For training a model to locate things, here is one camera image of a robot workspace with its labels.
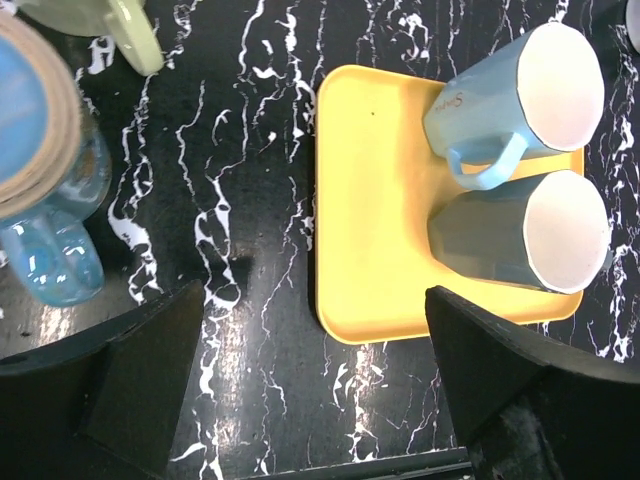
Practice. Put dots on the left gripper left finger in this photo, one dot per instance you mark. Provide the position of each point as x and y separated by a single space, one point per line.
103 403

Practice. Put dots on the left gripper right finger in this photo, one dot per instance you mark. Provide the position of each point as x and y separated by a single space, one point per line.
526 406

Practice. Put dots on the orange interior blue mug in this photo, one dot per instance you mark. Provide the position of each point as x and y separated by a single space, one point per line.
55 171

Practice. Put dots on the light green mug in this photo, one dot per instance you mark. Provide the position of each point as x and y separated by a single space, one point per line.
124 20

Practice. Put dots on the light blue footed mug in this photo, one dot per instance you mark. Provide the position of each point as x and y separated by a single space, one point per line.
632 23

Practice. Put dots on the white interior grey mug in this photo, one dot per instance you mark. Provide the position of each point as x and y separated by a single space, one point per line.
547 232

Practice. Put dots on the orange plastic tray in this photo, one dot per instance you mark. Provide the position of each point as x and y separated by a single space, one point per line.
377 182

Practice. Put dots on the white mug blue handle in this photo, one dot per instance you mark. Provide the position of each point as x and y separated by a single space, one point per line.
540 95

